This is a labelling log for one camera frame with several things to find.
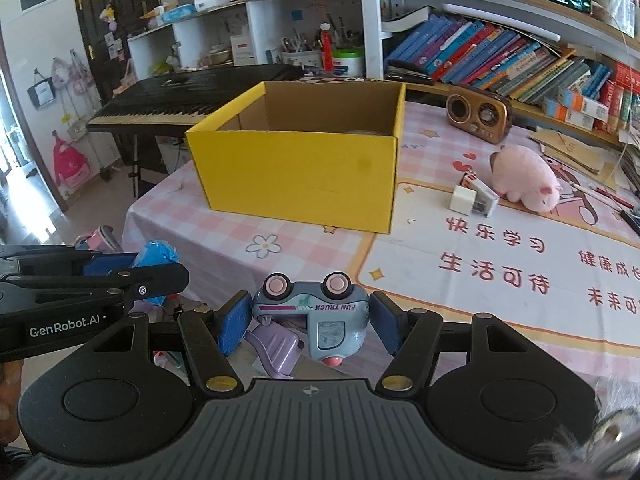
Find red boxed books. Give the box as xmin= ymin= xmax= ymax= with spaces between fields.
xmin=597 ymin=62 xmax=640 ymax=133

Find orange blue small box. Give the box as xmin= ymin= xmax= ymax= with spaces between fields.
xmin=557 ymin=91 xmax=608 ymax=120
xmin=542 ymin=100 xmax=596 ymax=131

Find blue plastic bag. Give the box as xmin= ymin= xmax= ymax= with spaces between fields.
xmin=131 ymin=240 xmax=181 ymax=306

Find red pen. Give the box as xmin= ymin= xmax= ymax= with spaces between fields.
xmin=575 ymin=182 xmax=636 ymax=211

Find pink checked cloth desktop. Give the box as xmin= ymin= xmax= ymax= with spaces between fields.
xmin=122 ymin=97 xmax=640 ymax=376

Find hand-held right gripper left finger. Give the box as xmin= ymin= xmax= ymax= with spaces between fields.
xmin=70 ymin=292 xmax=253 ymax=396

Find blue-grey toy truck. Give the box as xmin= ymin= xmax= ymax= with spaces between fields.
xmin=251 ymin=271 xmax=371 ymax=366

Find white box red label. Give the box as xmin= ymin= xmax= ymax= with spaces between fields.
xmin=231 ymin=34 xmax=253 ymax=65

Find white tub green lid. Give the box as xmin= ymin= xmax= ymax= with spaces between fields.
xmin=331 ymin=47 xmax=366 ymax=78

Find black white tote bag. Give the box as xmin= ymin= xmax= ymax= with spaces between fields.
xmin=27 ymin=67 xmax=57 ymax=108

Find purple plastic toy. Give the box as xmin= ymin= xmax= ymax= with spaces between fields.
xmin=242 ymin=322 xmax=306 ymax=381

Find pen holder with pens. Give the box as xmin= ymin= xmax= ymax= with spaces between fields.
xmin=280 ymin=35 xmax=323 ymax=68

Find pink plush pig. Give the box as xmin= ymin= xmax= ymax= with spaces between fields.
xmin=489 ymin=144 xmax=563 ymax=211

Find white charger cube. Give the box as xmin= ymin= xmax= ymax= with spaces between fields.
xmin=449 ymin=185 xmax=476 ymax=216

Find black keyboard stand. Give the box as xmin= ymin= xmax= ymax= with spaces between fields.
xmin=100 ymin=130 xmax=196 ymax=201

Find pink backpack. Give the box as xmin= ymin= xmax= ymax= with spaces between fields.
xmin=52 ymin=130 xmax=92 ymax=191

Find brown retro radio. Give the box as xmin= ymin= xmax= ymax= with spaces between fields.
xmin=446 ymin=92 xmax=513 ymax=143

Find grey furry cuff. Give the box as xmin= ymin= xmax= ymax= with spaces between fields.
xmin=530 ymin=375 xmax=640 ymax=480

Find brown paper envelopes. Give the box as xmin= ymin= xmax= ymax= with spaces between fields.
xmin=530 ymin=127 xmax=621 ymax=176

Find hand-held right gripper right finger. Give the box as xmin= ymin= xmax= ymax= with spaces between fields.
xmin=369 ymin=291 xmax=556 ymax=393

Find row of leaning colourful books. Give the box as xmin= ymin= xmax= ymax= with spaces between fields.
xmin=387 ymin=12 xmax=613 ymax=106

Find blue tissue pack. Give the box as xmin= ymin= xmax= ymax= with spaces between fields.
xmin=162 ymin=4 xmax=198 ymax=23

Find white pen container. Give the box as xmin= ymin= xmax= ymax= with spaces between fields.
xmin=595 ymin=0 xmax=636 ymax=36

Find black stapler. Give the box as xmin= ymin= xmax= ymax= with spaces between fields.
xmin=385 ymin=60 xmax=436 ymax=86

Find thick white-paged book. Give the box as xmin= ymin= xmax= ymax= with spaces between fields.
xmin=382 ymin=5 xmax=436 ymax=33

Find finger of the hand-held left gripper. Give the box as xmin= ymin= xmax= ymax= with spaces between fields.
xmin=0 ymin=261 xmax=191 ymax=318
xmin=0 ymin=245 xmax=138 ymax=278

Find white bookshelf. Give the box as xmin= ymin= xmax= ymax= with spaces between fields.
xmin=127 ymin=0 xmax=640 ymax=151

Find black electronic keyboard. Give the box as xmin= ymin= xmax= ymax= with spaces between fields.
xmin=86 ymin=64 xmax=306 ymax=136

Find yellow cardboard box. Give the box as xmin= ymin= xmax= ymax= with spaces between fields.
xmin=185 ymin=80 xmax=407 ymax=235

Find white staple box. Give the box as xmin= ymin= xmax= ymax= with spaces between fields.
xmin=462 ymin=172 xmax=501 ymax=217

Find pink shoes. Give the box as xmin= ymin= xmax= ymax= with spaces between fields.
xmin=75 ymin=225 xmax=123 ymax=253

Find red tassel charm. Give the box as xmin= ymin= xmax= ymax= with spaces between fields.
xmin=320 ymin=24 xmax=333 ymax=73

